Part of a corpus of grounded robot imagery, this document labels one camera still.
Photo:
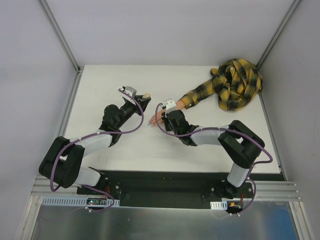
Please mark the white cable duct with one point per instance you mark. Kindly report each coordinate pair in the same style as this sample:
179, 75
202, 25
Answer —
226, 204
68, 201

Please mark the yellow plaid shirt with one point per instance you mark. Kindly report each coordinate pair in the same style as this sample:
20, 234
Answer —
236, 82

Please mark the nail polish bottle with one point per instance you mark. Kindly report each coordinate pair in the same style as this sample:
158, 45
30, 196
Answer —
146, 95

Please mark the right white cable duct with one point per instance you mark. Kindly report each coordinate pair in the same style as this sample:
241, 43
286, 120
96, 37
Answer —
226, 204

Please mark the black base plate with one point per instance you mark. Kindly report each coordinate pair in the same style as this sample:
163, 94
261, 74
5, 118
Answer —
154, 189

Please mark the left white cable duct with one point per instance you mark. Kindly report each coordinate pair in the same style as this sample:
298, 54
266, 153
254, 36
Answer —
68, 201

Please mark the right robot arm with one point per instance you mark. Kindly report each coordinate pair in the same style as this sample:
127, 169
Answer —
241, 144

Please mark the mannequin hand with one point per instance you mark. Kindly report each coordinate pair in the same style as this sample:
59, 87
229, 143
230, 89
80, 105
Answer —
157, 119

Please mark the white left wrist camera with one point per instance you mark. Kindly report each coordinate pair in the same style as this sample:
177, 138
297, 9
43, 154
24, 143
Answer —
128, 93

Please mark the right aluminium frame post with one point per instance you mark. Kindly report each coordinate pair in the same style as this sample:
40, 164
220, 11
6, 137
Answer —
293, 7

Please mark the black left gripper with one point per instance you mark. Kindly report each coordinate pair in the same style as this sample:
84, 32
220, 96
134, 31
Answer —
137, 103

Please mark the aluminium frame post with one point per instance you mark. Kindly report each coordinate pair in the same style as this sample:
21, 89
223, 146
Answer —
48, 13
293, 7

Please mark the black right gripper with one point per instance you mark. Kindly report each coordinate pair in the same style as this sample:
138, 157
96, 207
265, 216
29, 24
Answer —
166, 122

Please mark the left aluminium frame post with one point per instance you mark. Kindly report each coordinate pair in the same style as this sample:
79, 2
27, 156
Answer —
48, 13

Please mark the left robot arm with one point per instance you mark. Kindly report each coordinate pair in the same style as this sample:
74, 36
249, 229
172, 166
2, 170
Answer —
62, 164

